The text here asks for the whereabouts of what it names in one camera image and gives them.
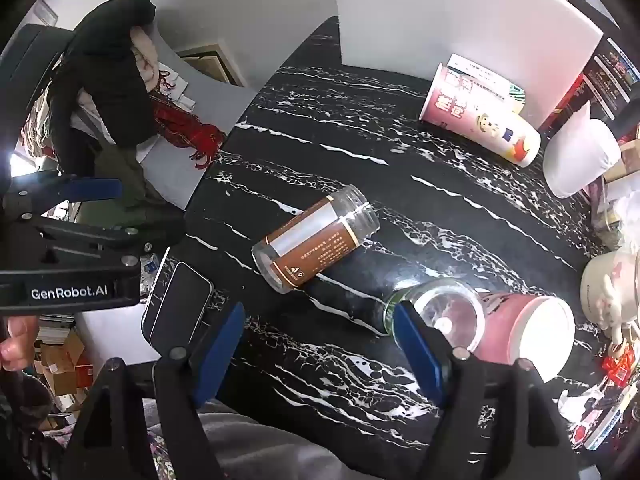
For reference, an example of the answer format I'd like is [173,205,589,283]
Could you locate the clear glass cup green label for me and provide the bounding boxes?
[382,279,487,353]

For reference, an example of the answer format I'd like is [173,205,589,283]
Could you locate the red packet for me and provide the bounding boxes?
[601,347,638,388]

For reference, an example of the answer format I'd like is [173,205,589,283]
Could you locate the olive green cloth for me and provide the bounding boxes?
[80,147,186,246]

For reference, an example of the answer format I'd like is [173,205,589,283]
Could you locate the person's left hand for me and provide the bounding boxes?
[0,315,40,372]

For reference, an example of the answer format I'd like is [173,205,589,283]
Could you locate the clear jar brown label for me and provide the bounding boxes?
[251,184,380,295]

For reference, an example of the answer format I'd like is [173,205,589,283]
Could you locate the printed booklet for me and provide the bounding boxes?
[582,390,640,451]

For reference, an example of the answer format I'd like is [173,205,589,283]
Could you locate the cardboard boxes pile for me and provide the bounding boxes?
[35,327,96,413]

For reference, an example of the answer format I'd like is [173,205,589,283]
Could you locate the white foam board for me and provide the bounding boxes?
[332,0,605,131]

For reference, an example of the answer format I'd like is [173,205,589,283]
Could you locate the grey clothing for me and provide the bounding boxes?
[145,400,361,480]

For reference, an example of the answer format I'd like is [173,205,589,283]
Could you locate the black coat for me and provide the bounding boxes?
[47,0,158,161]

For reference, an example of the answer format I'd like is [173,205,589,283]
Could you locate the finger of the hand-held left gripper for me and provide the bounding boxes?
[2,171,124,222]
[30,217,156,262]

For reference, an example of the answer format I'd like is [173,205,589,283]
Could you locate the cream ceramic mug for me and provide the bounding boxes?
[580,249,640,333]

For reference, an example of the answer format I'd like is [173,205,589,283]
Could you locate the red plaid scarf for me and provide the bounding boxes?
[150,70,227,170]

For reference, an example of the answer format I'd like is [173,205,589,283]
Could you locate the pink paper cup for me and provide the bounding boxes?
[472,290,576,383]

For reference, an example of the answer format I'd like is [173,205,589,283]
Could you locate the white plastic bag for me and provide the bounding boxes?
[543,101,622,199]

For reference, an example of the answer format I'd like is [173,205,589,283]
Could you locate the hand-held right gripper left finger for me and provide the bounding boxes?
[62,302,246,480]

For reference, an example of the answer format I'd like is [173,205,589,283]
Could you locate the tall printed paper cup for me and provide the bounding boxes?
[419,62,542,167]

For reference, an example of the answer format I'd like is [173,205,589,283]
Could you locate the black smartphone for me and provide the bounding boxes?
[141,261,215,343]

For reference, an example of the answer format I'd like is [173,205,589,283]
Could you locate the dark printed box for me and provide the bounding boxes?
[575,35,640,121]

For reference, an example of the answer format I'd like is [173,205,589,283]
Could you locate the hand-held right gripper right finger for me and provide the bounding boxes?
[392,302,586,480]

